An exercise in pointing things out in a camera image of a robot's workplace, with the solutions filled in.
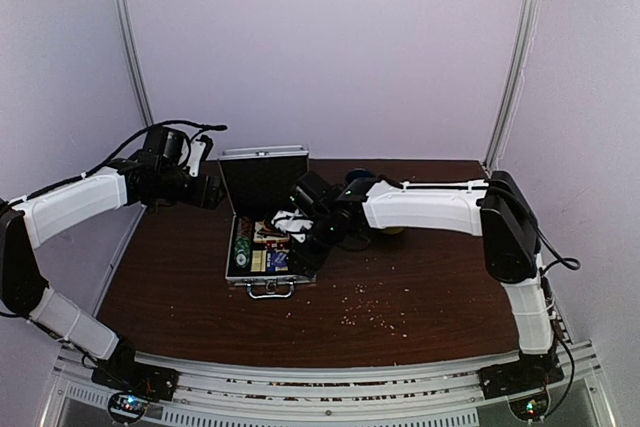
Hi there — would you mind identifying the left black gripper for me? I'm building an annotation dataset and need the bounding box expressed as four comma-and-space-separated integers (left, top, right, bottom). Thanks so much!
158, 167, 227, 210

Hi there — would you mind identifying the red white card deck box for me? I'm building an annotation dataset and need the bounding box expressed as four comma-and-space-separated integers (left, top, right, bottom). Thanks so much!
253, 221, 284, 245

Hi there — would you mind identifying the purple round button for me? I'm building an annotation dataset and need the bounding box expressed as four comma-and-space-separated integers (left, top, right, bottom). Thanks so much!
270, 251, 288, 270

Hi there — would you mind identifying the silver aluminium poker case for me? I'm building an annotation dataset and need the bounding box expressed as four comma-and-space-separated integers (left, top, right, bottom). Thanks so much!
219, 145, 315, 300

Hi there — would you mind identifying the blue gold card deck box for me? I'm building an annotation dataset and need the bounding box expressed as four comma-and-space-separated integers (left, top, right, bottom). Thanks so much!
250, 249, 289, 273

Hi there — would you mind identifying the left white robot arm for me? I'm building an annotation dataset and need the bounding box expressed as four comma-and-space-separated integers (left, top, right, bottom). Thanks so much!
1, 120, 224, 391

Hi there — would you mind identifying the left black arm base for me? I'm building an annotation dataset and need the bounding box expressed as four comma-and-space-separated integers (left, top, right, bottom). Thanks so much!
91, 350, 179, 402

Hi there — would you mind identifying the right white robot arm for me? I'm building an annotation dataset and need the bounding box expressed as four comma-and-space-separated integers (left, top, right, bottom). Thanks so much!
269, 171, 558, 389

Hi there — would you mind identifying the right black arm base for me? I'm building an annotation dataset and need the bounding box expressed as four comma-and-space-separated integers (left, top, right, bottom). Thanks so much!
477, 352, 564, 399

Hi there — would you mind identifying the dark blue mug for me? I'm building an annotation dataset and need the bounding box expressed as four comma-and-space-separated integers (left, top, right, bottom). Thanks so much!
345, 168, 374, 184

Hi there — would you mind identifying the lime green bowl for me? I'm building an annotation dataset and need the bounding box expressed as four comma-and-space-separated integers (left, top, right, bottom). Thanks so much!
381, 227, 404, 235

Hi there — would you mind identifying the green chip stack in case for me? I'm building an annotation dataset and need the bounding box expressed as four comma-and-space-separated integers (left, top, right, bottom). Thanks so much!
233, 217, 252, 269

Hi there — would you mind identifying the left aluminium frame post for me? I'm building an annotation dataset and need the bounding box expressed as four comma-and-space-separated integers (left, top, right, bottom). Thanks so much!
114, 0, 154, 126

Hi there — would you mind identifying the aluminium frame post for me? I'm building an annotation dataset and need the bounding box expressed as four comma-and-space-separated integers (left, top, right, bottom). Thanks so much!
483, 0, 540, 172
114, 0, 154, 126

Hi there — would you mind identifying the right aluminium frame post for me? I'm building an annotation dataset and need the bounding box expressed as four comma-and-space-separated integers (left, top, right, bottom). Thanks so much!
483, 0, 540, 172

